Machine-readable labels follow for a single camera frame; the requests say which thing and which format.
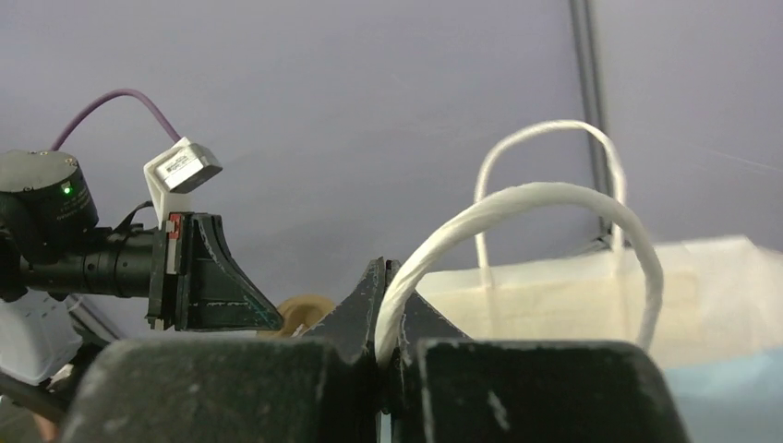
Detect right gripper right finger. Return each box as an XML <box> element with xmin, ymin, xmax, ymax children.
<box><xmin>387</xmin><ymin>293</ymin><xmax>689</xmax><ymax>442</ymax></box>

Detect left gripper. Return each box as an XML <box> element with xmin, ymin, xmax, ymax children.
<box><xmin>146</xmin><ymin>212</ymin><xmax>283</xmax><ymax>331</ymax></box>

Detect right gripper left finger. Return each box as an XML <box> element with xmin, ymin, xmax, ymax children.
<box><xmin>61</xmin><ymin>258</ymin><xmax>387</xmax><ymax>442</ymax></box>

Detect light blue paper bag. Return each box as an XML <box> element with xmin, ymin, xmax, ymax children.
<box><xmin>375</xmin><ymin>120</ymin><xmax>782</xmax><ymax>442</ymax></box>

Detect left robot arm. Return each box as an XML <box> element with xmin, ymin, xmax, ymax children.
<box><xmin>1</xmin><ymin>150</ymin><xmax>283</xmax><ymax>423</ymax></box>

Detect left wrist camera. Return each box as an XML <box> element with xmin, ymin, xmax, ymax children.
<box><xmin>143</xmin><ymin>138</ymin><xmax>223</xmax><ymax>228</ymax></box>

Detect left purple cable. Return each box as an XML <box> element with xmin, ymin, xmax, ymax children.
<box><xmin>50</xmin><ymin>88</ymin><xmax>183</xmax><ymax>153</ymax></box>

